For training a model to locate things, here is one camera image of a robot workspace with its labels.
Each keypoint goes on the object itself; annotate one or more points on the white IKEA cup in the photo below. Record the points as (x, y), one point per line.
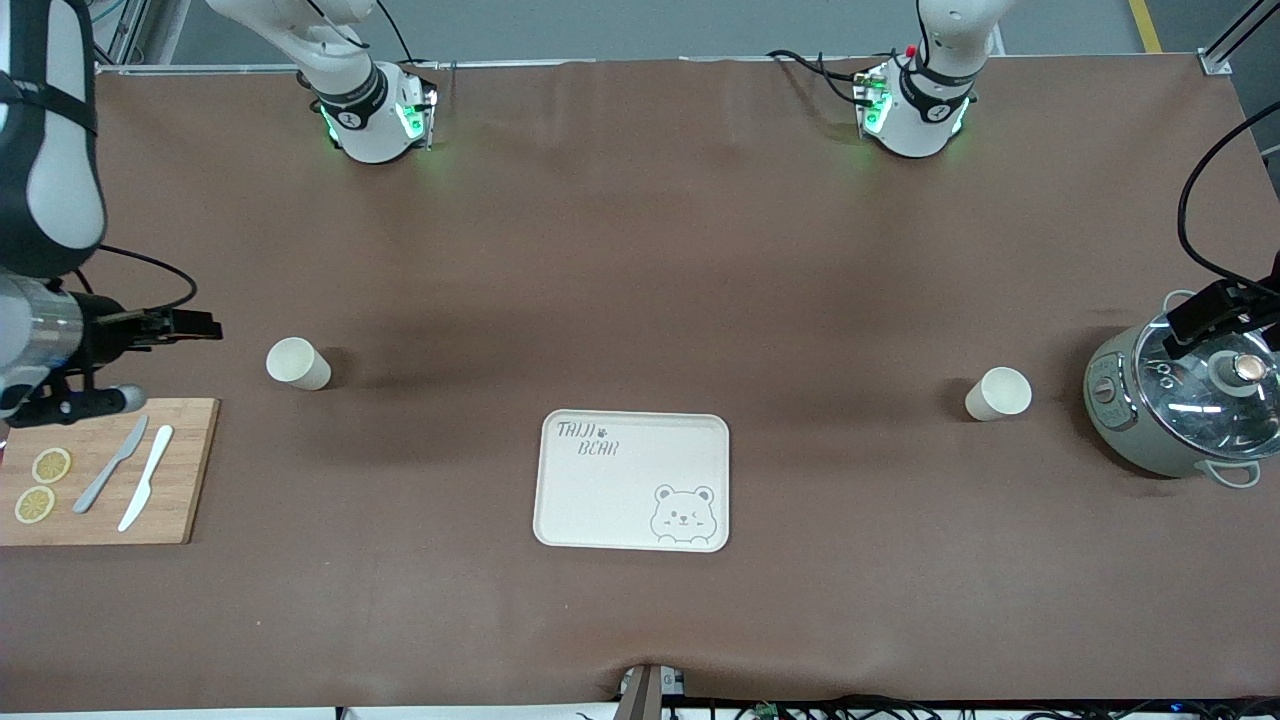
(1000, 394)
(296, 363)

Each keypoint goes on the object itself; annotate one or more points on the metal table edge bracket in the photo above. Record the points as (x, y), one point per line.
(645, 695)

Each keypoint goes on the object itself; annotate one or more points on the brown table mat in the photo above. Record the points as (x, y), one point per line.
(640, 250)

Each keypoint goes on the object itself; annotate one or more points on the glass pot lid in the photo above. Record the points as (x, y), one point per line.
(1185, 420)

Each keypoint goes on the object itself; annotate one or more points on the wooden cutting board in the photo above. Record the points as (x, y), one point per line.
(190, 470)

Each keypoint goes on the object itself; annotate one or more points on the white plastic knife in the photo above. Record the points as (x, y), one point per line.
(145, 485)

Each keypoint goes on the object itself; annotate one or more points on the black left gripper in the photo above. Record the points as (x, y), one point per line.
(1262, 301)

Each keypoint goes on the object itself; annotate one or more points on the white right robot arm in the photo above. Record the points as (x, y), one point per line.
(370, 120)

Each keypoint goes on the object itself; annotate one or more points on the aluminium frame post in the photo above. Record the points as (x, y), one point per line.
(1230, 40)
(140, 30)

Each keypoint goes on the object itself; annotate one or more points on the beige bear print tray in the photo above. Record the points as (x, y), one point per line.
(620, 500)

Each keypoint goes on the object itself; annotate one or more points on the grey plastic knife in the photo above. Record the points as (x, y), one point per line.
(105, 475)

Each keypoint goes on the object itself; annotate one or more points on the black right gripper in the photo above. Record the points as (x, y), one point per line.
(100, 336)

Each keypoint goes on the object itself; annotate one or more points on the lemon slice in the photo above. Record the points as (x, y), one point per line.
(51, 466)
(35, 505)

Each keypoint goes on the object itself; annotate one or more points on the grey-green electric pot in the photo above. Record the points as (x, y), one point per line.
(1112, 425)

